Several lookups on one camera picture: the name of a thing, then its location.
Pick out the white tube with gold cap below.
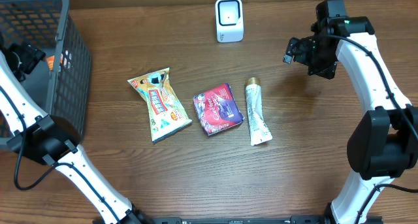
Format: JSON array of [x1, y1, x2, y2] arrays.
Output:
[[245, 77, 272, 146]]

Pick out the red purple Carefree pad pack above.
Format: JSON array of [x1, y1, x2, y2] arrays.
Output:
[[193, 83, 245, 136]]

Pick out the yellow snack bag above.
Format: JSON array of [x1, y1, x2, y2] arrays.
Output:
[[127, 67, 192, 143]]

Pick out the small orange snack packet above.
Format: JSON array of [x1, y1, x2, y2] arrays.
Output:
[[46, 54, 71, 71]]

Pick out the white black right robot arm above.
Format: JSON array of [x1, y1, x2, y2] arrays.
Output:
[[283, 0, 417, 223]]

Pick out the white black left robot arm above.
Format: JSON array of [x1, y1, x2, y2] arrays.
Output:
[[1, 44, 152, 223]]

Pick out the grey plastic mesh basket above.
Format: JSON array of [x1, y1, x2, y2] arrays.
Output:
[[1, 0, 91, 135]]

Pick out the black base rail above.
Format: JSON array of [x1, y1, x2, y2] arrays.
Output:
[[93, 215, 383, 224]]

